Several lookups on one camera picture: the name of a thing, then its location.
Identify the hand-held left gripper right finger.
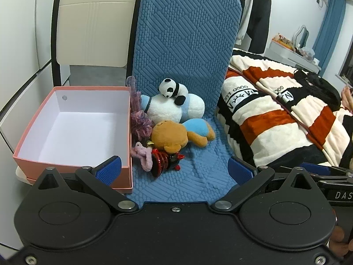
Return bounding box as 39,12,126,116
211,156,317,214

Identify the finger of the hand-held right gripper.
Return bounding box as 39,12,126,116
310,175,353,186
299,162,353,176

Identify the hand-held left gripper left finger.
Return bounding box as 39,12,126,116
36,156,139,214

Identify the pink plush toy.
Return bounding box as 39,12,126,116
131,141,153,172

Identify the pink cardboard box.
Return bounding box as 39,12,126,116
12,86,133,195

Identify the purple yarn toy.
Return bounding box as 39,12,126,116
126,76,153,141

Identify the red and black figure toy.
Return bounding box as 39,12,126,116
150,148,185,177

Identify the brown bear plush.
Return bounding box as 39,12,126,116
150,119,216,153

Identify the white and blue plush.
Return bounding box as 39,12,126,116
141,92,206,124

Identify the small panda plush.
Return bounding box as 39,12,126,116
158,78,189,106

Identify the person's right hand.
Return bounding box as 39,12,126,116
329,225,353,258

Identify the striped fleece blanket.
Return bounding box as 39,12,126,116
216,48,353,172

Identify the white cabinet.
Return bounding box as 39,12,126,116
0,0,69,155

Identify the white framed mirror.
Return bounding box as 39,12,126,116
292,25,309,49

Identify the blue curtain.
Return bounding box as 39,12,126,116
313,0,346,71

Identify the cream folding chair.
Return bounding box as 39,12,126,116
51,0,144,88

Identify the blue textured mat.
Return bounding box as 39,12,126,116
125,0,258,209

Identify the row of hanging clothes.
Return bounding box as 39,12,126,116
199,0,272,51

